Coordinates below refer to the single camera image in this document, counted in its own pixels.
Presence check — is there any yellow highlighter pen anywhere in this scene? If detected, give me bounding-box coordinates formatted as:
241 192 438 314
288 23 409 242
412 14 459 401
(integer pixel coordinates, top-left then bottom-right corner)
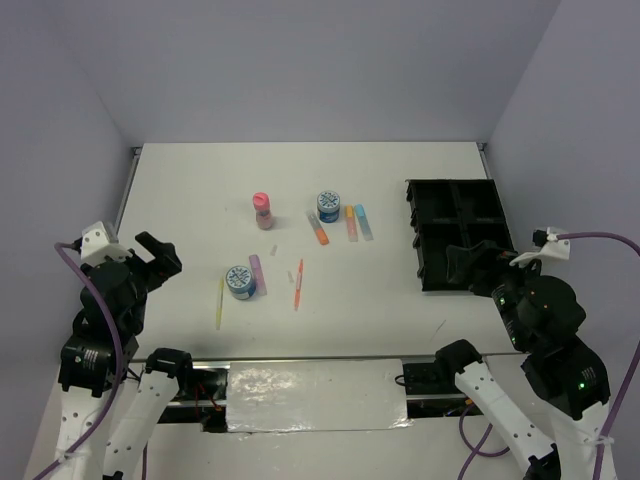
215 277 224 331

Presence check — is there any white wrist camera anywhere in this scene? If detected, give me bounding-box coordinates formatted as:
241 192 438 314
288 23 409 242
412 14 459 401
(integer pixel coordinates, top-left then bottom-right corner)
509 227 571 268
80 221 133 267

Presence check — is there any blue paint jar far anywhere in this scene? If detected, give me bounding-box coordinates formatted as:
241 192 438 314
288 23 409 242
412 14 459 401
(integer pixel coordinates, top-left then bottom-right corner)
316 190 341 223

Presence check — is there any purple highlighter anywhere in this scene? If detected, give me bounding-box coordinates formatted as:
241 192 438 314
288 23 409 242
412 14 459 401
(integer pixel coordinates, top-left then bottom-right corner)
249 254 267 296

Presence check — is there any pink highlighter orange cap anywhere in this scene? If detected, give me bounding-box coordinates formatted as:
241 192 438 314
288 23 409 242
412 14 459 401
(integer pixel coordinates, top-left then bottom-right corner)
345 205 358 242

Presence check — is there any blue paint jar near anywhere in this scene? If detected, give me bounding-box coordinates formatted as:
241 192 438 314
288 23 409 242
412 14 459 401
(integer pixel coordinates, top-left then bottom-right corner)
225 265 257 300

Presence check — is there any pink-capped marker tube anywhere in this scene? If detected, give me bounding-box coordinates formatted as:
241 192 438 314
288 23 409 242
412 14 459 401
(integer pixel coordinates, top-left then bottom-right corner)
252 192 273 230

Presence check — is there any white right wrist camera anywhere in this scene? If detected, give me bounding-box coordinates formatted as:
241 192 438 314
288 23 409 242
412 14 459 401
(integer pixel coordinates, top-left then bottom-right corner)
509 227 571 268

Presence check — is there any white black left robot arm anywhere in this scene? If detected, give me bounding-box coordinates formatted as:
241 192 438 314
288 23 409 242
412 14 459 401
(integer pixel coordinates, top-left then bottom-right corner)
42 222 196 479

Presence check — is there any black four-compartment organizer tray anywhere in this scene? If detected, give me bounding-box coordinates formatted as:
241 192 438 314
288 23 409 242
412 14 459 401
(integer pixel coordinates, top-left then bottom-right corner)
406 179 513 292

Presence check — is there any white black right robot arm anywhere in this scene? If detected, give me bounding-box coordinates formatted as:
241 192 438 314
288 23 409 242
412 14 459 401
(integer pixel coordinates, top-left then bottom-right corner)
434 233 616 479

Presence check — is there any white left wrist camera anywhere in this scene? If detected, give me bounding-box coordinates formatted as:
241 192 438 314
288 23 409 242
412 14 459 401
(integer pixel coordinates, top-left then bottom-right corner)
80 221 133 267

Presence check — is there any blue paint jar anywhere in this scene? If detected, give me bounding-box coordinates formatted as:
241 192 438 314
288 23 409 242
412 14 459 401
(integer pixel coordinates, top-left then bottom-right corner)
316 190 341 223
225 265 257 300

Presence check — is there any blue highlighter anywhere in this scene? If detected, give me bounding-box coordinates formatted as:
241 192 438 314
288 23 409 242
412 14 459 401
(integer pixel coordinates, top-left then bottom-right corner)
354 204 373 241

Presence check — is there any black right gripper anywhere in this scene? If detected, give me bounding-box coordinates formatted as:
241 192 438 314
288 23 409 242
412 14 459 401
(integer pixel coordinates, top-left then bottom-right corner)
444 234 549 346

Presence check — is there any silver tape-covered panel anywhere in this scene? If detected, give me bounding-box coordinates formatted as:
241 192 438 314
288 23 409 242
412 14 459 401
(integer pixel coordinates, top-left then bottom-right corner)
226 359 412 433

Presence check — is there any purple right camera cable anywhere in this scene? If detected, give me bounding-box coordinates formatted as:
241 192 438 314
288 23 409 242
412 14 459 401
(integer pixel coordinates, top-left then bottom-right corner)
458 231 640 480

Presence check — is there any orange pen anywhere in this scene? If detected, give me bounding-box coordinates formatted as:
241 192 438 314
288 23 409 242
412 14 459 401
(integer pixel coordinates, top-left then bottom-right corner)
294 259 304 311

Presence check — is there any orange-capped clear highlighter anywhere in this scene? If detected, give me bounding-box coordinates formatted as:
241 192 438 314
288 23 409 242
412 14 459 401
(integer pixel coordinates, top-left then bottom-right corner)
306 210 329 246

